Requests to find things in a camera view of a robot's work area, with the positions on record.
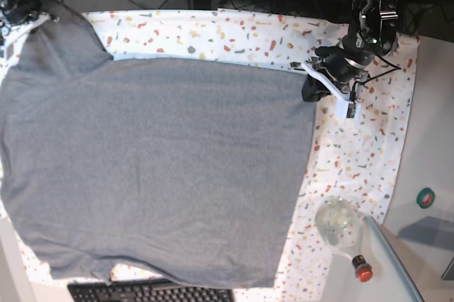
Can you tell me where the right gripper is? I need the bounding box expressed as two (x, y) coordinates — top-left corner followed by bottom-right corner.
(3, 0), (42, 26)

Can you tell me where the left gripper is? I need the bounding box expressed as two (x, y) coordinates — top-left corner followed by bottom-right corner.
(301, 46), (373, 103)

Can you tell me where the grey t-shirt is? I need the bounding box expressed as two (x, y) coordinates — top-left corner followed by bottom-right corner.
(1, 0), (315, 289)

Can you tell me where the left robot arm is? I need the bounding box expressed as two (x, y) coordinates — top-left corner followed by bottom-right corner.
(301, 0), (399, 102)

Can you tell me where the terrazzo patterned tablecloth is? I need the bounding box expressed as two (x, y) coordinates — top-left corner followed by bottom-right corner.
(0, 8), (421, 302)

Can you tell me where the clear bottle with orange cap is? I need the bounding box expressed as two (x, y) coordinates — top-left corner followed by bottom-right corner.
(315, 196), (373, 283)

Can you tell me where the green tape roll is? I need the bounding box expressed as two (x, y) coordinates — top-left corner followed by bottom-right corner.
(416, 188), (436, 209)

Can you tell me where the grey metal bar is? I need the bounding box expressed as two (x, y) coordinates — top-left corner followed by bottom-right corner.
(364, 216), (423, 301)

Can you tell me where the black keyboard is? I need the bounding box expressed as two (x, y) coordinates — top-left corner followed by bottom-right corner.
(67, 279), (235, 302)

